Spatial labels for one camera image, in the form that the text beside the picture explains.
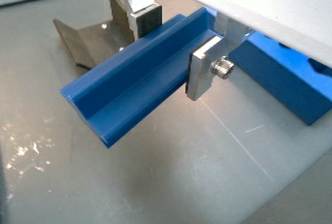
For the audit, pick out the blue shape sorter base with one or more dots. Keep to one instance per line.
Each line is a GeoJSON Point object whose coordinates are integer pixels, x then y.
{"type": "Point", "coordinates": [294, 78]}

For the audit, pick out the blue star prism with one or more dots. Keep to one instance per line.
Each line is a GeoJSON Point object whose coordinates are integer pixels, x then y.
{"type": "Point", "coordinates": [117, 94]}

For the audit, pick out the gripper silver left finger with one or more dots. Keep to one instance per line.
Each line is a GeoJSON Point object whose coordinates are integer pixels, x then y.
{"type": "Point", "coordinates": [145, 16]}

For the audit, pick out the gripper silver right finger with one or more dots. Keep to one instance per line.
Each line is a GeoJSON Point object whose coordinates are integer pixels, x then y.
{"type": "Point", "coordinates": [209, 59]}

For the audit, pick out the dark curved fixture cradle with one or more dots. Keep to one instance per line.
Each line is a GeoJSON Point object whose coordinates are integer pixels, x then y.
{"type": "Point", "coordinates": [93, 44]}

